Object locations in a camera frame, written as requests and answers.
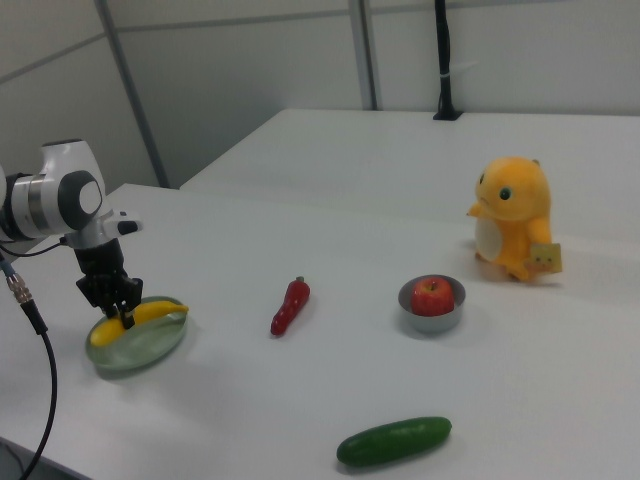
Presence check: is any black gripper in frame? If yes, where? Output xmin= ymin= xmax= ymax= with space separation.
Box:
xmin=74 ymin=237 xmax=145 ymax=331

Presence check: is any yellow toy banana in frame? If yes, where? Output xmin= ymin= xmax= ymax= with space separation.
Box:
xmin=89 ymin=298 xmax=191 ymax=348

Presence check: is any pale green plastic plate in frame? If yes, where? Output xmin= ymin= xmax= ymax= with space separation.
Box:
xmin=85 ymin=294 xmax=189 ymax=372

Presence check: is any red toy chili pepper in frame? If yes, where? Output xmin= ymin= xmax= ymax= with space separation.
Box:
xmin=270 ymin=275 xmax=312 ymax=338

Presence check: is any green toy cucumber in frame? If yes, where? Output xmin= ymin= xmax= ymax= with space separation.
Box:
xmin=335 ymin=415 xmax=453 ymax=468

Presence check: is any small grey bowl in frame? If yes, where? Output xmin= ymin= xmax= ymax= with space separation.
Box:
xmin=397 ymin=273 xmax=468 ymax=335

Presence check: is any red toy apple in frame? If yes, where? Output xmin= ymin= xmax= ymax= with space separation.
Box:
xmin=410 ymin=278 xmax=457 ymax=318

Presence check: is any orange plush dinosaur toy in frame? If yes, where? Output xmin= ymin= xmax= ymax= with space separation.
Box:
xmin=466 ymin=156 xmax=564 ymax=282

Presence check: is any yellow paper tag on plush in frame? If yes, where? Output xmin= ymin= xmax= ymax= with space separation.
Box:
xmin=529 ymin=242 xmax=564 ymax=276

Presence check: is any thick black cable with connector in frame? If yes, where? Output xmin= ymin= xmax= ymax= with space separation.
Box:
xmin=0 ymin=249 xmax=60 ymax=480

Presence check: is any black camera pole with base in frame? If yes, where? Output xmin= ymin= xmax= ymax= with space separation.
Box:
xmin=432 ymin=0 xmax=464 ymax=122

